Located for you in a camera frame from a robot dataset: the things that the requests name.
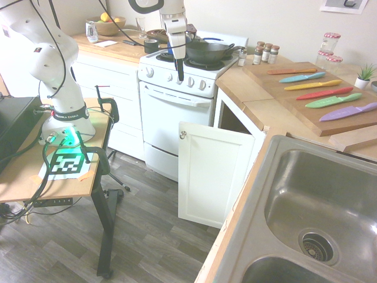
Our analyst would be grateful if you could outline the black control box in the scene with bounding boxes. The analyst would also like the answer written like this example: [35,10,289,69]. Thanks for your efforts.
[0,96,45,175]

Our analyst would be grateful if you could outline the red knife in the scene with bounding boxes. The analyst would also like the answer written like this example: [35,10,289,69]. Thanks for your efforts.
[296,87,354,101]

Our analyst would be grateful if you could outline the glass salt shaker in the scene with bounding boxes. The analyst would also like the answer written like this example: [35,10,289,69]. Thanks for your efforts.
[237,47,248,67]

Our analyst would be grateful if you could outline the spice jar brown lid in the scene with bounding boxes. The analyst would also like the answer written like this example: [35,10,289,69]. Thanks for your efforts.
[252,45,265,66]
[268,45,280,64]
[262,42,273,63]

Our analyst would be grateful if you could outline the white kitchen stove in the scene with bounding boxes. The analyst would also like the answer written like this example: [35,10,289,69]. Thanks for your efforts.
[137,30,250,182]

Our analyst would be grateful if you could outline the orange knife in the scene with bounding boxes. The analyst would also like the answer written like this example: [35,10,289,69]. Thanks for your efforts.
[267,68,318,75]

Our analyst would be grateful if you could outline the paper poster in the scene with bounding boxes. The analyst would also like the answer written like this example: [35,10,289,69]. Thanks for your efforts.
[319,0,370,15]

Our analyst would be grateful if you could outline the black C-clamp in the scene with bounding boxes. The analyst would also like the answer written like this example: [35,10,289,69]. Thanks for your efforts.
[77,131,111,177]
[94,84,120,124]

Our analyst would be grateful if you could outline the small wooden board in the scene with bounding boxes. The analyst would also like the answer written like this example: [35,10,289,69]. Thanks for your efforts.
[328,133,377,153]

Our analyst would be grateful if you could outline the black wok pan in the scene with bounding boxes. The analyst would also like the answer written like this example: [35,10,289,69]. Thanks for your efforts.
[185,41,246,64]

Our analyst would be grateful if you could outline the stainless steel sink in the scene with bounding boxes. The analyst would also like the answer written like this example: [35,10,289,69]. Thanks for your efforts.
[206,134,377,283]

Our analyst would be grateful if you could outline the wooden fruit bowl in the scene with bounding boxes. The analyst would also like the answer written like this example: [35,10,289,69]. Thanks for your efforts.
[85,12,127,37]

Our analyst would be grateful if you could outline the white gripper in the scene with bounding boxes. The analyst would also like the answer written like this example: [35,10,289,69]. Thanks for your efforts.
[163,18,189,82]

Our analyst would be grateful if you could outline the small potted plant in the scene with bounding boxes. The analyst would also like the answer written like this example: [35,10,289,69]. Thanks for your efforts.
[354,62,377,90]

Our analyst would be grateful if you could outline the teal knife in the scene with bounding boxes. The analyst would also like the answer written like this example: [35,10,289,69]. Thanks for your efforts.
[279,72,326,84]

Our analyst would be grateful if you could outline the white base cabinets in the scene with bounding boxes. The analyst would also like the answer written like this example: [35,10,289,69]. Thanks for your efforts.
[70,48,145,163]

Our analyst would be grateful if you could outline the large wooden cutting board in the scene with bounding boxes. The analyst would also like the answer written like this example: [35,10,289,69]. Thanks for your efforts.
[242,61,377,137]

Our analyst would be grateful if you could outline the purple knife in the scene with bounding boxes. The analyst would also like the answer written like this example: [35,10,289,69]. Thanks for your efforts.
[319,102,377,123]

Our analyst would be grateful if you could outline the clear drinking glass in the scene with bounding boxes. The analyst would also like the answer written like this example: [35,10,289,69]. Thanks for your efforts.
[135,17,147,40]

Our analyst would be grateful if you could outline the white cabinet door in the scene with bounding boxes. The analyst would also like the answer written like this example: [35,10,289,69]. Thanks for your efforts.
[177,121,256,229]

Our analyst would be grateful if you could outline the black tape roll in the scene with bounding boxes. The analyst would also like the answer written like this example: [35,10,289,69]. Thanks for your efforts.
[144,39,160,55]

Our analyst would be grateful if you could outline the glass jar checkered lid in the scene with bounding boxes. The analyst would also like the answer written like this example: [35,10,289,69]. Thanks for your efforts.
[325,55,344,74]
[315,50,335,69]
[321,32,342,57]

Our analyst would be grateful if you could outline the yellow knife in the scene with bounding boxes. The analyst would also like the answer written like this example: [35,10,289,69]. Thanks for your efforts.
[283,79,343,91]

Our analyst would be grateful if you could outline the printed fiducial marker sheet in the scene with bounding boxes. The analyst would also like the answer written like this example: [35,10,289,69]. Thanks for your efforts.
[37,148,95,183]

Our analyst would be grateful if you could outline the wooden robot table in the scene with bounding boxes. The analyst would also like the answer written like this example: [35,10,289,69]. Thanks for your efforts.
[0,98,124,279]

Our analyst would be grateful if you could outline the green knife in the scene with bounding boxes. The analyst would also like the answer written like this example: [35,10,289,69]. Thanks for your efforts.
[305,93,363,109]

